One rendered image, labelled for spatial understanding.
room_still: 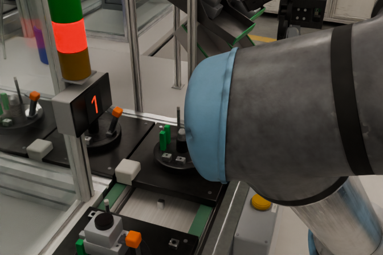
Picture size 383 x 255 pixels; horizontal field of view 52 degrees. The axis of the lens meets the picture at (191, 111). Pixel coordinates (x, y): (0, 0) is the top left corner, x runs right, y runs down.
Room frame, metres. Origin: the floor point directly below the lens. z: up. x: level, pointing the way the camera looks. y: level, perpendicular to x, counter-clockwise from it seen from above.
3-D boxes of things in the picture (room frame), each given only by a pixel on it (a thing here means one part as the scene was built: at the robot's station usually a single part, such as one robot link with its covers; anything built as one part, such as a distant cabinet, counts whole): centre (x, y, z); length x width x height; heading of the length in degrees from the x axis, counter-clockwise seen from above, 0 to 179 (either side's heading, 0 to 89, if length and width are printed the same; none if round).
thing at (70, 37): (0.62, 0.20, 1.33); 0.05 x 0.05 x 0.05
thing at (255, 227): (0.61, -0.15, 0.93); 0.21 x 0.07 x 0.06; 161
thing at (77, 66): (0.62, 0.20, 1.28); 0.05 x 0.05 x 0.05
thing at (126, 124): (0.84, 0.25, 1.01); 0.24 x 0.24 x 0.13; 71
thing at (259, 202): (0.61, -0.15, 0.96); 0.04 x 0.04 x 0.02
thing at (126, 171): (0.76, 0.02, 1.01); 0.24 x 0.24 x 0.13; 71
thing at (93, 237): (0.44, 0.15, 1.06); 0.08 x 0.04 x 0.07; 71
